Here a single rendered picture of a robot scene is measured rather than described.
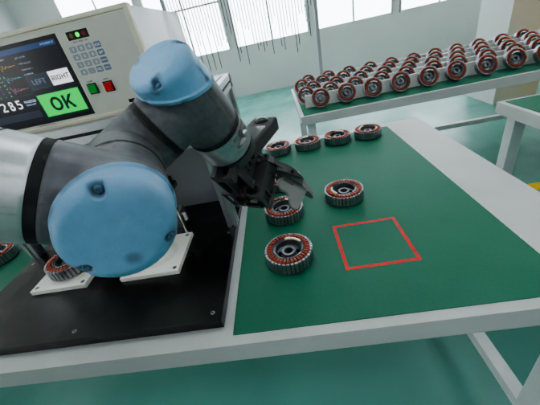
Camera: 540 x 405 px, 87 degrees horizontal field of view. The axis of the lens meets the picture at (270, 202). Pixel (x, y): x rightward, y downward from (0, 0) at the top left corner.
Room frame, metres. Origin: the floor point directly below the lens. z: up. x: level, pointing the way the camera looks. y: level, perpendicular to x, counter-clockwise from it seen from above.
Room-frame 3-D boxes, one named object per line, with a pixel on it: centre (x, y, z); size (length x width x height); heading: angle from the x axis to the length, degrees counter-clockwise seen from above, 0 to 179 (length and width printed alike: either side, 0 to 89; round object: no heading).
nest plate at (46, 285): (0.63, 0.56, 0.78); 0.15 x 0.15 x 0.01; 83
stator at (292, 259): (0.51, -0.02, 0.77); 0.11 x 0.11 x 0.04
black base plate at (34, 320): (0.63, 0.43, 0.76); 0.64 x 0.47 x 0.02; 83
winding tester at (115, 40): (0.94, 0.39, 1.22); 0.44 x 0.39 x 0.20; 83
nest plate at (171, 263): (0.61, 0.31, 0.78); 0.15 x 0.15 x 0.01; 83
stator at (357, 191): (0.71, -0.22, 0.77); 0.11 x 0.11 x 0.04
